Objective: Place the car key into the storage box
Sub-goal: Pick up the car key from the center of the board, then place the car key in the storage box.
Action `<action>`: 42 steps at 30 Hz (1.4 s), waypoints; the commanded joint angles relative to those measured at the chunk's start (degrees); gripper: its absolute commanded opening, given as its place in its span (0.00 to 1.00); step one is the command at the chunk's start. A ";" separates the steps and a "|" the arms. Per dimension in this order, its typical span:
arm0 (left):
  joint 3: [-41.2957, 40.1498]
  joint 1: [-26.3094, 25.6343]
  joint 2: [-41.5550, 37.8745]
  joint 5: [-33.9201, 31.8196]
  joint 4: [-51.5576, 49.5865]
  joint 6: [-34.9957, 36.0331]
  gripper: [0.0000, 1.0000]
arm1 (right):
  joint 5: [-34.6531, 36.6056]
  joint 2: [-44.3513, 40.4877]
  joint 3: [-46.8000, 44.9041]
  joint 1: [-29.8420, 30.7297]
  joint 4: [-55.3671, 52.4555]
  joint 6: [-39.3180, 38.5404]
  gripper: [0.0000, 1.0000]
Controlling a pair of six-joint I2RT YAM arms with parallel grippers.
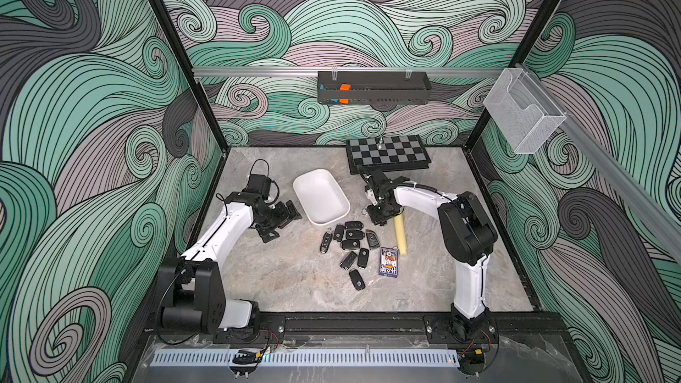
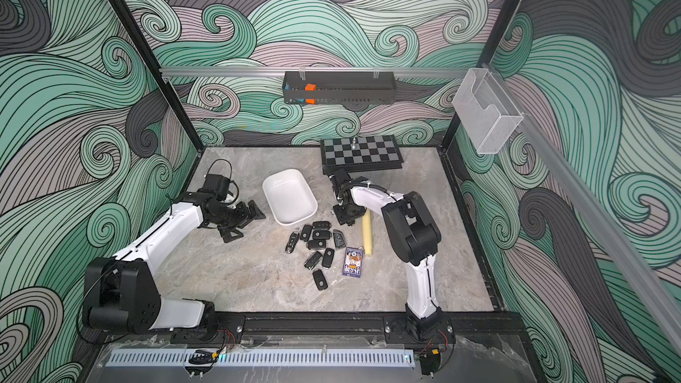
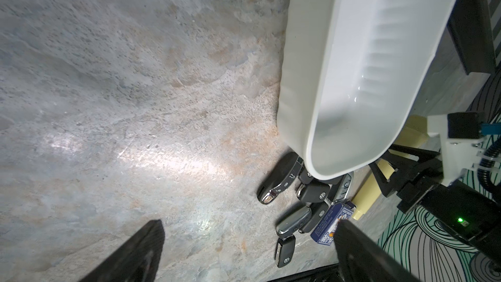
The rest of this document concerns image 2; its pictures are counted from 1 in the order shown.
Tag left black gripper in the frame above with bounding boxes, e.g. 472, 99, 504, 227
209, 200, 266, 241

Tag grey black car key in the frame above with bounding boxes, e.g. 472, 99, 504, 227
333, 230, 347, 249

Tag white storage box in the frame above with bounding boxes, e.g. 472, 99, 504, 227
262, 168, 319, 227

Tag black chrome slim car key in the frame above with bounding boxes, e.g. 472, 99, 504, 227
285, 232, 300, 254

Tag black flip car key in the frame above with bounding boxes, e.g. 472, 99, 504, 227
304, 251, 323, 270

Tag black car key lowest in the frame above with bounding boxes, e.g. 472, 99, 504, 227
312, 269, 328, 291

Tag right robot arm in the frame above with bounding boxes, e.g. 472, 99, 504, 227
333, 177, 443, 340

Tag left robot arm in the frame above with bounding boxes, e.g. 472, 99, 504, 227
81, 191, 265, 339

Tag black VW car key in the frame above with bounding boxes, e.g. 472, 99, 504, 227
321, 248, 335, 269

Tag black car key lower middle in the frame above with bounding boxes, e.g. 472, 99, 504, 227
306, 239, 326, 251

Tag blue playing cards box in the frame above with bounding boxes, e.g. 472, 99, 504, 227
342, 248, 365, 278

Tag cream foam roller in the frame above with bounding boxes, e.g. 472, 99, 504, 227
362, 210, 373, 255

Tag black grey chessboard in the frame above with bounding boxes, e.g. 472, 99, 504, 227
320, 135, 404, 176

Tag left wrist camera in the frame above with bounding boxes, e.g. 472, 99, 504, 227
202, 174, 231, 201

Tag black wall tray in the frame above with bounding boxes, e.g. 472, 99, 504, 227
282, 72, 397, 107

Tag aluminium wall rail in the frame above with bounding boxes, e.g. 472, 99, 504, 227
160, 66, 468, 79

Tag clear acrylic wall holder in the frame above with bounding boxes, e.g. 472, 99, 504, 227
452, 68, 523, 155

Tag white perforated cable duct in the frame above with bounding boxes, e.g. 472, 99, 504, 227
105, 348, 416, 368

